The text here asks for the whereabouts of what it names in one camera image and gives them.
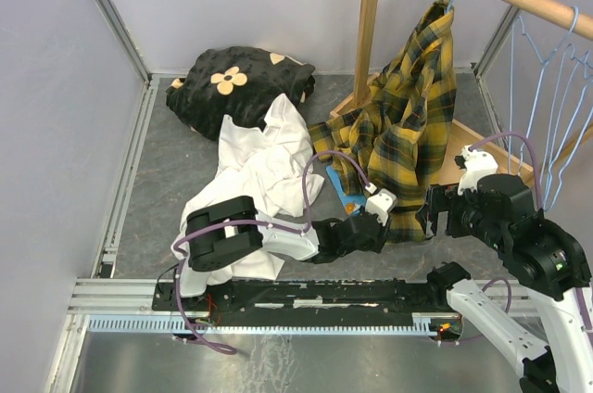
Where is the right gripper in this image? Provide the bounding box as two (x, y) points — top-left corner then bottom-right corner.
(413, 181), (507, 249)

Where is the yellow plaid shirt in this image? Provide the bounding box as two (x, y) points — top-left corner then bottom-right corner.
(309, 0), (457, 243)

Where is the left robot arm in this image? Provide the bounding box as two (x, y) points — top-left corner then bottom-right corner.
(172, 189), (397, 310)

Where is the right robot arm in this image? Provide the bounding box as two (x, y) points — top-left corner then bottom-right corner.
(417, 173), (592, 392)

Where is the white shirt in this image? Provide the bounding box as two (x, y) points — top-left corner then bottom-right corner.
(170, 92), (326, 286)

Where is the wooden clothes rack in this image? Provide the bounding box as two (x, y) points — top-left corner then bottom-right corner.
(334, 0), (592, 190)

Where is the blue folded cloth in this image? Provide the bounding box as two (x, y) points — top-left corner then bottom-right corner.
(325, 165), (366, 216)

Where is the black flower-pattern garment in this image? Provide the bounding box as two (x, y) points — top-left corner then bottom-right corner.
(166, 46), (315, 141)

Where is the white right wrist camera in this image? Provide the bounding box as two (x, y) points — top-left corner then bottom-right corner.
(455, 146), (498, 196)

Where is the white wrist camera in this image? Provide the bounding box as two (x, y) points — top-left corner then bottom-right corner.
(455, 146), (498, 196)
(364, 183), (397, 226)

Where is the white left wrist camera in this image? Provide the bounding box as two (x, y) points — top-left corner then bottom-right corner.
(364, 183), (397, 226)

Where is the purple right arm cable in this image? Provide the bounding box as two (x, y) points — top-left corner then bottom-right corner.
(470, 131), (546, 213)

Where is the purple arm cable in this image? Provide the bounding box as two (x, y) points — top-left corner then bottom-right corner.
(470, 131), (546, 213)
(173, 149), (376, 273)

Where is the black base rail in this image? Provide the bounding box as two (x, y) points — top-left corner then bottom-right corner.
(182, 279), (453, 326)

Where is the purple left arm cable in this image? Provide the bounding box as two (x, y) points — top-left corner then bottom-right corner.
(173, 149), (376, 273)

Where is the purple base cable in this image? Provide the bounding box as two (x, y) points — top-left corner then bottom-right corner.
(173, 272), (238, 356)

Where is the white slotted cable duct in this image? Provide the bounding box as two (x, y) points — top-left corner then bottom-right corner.
(87, 314), (437, 337)

